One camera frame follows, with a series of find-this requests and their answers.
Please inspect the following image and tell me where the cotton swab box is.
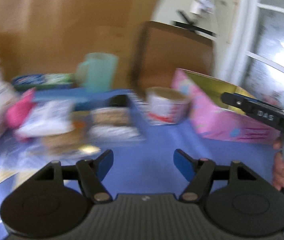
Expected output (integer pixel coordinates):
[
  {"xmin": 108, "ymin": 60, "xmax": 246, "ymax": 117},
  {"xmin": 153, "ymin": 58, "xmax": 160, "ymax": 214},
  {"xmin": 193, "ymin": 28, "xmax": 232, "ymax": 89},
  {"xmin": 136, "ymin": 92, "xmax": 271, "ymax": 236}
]
[{"xmin": 87, "ymin": 107, "xmax": 144, "ymax": 143}]

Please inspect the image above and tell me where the clear bag of grains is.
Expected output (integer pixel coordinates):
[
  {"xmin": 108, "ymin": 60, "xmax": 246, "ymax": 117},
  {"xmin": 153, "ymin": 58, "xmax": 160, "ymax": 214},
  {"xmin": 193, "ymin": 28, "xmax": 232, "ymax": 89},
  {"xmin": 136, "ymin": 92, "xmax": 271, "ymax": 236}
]
[{"xmin": 32, "ymin": 128, "xmax": 101, "ymax": 158}]

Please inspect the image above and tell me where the small black object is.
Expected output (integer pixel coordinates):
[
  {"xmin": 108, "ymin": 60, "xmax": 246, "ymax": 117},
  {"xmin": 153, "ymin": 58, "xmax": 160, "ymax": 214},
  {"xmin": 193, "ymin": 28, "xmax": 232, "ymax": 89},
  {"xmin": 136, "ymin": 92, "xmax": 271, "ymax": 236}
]
[{"xmin": 108, "ymin": 94, "xmax": 129, "ymax": 107}]

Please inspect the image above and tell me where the teal plastic mug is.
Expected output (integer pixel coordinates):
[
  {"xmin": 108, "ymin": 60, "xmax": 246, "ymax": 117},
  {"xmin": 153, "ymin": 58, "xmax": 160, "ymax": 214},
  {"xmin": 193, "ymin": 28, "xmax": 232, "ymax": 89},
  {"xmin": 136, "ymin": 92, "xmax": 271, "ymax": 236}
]
[{"xmin": 74, "ymin": 52, "xmax": 119, "ymax": 93}]

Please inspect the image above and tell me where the white printed sachet pack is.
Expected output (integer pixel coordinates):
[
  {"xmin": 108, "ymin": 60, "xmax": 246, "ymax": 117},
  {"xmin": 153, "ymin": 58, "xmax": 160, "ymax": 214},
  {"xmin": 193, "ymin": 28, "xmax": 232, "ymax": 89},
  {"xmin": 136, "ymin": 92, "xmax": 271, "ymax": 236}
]
[{"xmin": 16, "ymin": 100, "xmax": 74, "ymax": 138}]

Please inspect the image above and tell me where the brown woven tray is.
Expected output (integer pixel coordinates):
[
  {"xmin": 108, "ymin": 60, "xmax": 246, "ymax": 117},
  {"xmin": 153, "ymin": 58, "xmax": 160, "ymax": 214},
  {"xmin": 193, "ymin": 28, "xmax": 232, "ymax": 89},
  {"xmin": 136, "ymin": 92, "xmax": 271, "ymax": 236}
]
[{"xmin": 128, "ymin": 21, "xmax": 214, "ymax": 96}]

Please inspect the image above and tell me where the green blue toothpaste box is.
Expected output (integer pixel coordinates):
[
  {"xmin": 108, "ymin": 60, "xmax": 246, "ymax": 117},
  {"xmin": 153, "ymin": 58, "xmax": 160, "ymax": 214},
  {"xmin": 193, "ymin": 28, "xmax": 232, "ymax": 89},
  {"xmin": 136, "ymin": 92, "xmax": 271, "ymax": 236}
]
[{"xmin": 11, "ymin": 73, "xmax": 75, "ymax": 91}]

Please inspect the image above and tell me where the white framed frosted window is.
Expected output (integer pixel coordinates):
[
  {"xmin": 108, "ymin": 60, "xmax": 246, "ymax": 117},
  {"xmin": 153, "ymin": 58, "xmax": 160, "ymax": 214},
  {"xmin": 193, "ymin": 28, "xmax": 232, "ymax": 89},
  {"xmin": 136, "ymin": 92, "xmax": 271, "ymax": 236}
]
[{"xmin": 214, "ymin": 0, "xmax": 284, "ymax": 108}]

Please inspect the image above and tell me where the small paper-labelled tin can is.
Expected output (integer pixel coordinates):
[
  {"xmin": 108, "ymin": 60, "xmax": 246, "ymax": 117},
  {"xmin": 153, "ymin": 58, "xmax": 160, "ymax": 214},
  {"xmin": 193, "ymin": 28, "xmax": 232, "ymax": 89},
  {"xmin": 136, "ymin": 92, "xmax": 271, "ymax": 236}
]
[{"xmin": 145, "ymin": 87, "xmax": 190, "ymax": 125}]

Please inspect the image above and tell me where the pink fuzzy soft toy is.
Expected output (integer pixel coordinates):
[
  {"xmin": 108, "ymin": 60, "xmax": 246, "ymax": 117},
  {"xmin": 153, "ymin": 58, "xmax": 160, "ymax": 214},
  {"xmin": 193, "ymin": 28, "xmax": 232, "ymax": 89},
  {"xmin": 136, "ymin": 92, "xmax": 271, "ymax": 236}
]
[{"xmin": 6, "ymin": 88, "xmax": 36, "ymax": 129}]

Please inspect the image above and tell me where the blue patterned tablecloth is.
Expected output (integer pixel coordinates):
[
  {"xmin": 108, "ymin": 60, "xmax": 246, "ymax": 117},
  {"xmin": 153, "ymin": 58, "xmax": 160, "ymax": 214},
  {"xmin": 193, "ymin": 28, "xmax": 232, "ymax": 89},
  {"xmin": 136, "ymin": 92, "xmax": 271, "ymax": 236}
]
[{"xmin": 0, "ymin": 88, "xmax": 282, "ymax": 240}]

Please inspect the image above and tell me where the person's right hand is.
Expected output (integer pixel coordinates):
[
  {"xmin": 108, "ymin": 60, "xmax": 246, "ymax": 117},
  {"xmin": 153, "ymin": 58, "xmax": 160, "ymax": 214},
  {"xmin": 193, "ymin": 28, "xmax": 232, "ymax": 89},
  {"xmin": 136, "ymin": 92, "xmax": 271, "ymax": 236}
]
[{"xmin": 272, "ymin": 138, "xmax": 284, "ymax": 191}]

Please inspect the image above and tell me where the blue plastic case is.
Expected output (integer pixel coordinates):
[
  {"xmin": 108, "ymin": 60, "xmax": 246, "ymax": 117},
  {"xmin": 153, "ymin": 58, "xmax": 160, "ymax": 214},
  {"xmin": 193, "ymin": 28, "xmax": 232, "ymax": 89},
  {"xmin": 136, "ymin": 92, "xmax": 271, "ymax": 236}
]
[{"xmin": 33, "ymin": 88, "xmax": 127, "ymax": 111}]

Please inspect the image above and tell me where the pink macaron biscuit tin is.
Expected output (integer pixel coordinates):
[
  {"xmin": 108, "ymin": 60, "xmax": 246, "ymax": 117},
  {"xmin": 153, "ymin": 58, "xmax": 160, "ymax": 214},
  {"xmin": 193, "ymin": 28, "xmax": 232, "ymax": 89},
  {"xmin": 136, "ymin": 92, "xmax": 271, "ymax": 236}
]
[{"xmin": 171, "ymin": 68, "xmax": 280, "ymax": 144}]

